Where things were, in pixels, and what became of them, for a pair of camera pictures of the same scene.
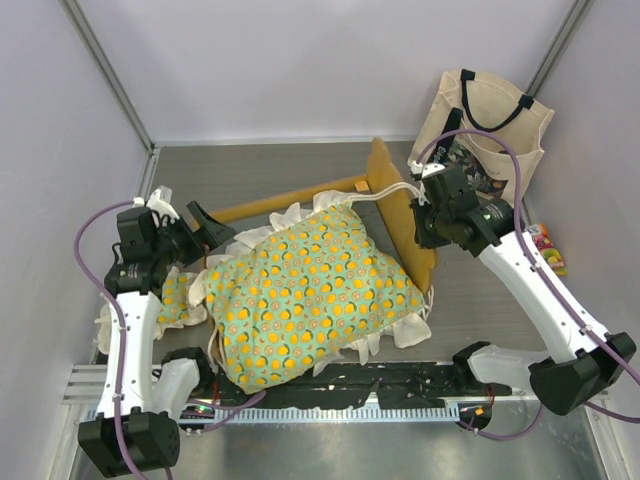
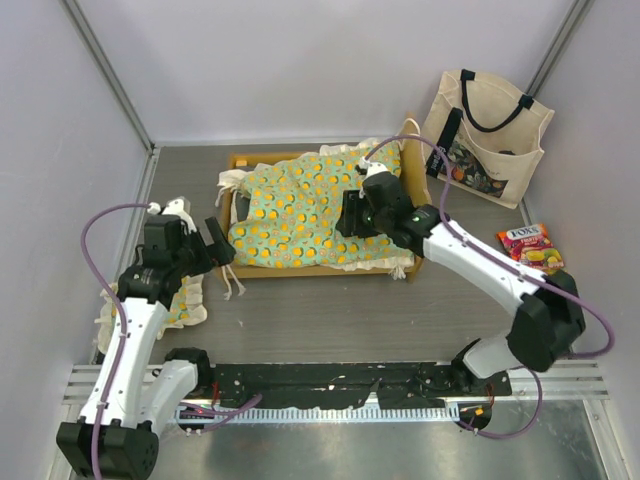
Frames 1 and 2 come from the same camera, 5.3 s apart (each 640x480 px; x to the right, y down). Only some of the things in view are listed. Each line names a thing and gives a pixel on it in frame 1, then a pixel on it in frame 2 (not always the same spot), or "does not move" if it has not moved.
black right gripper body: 431,223 -> 360,220
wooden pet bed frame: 388,198 -> 418,193
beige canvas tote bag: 467,100 does not move
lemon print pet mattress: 292,293 -> 287,210
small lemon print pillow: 178,309 does not move
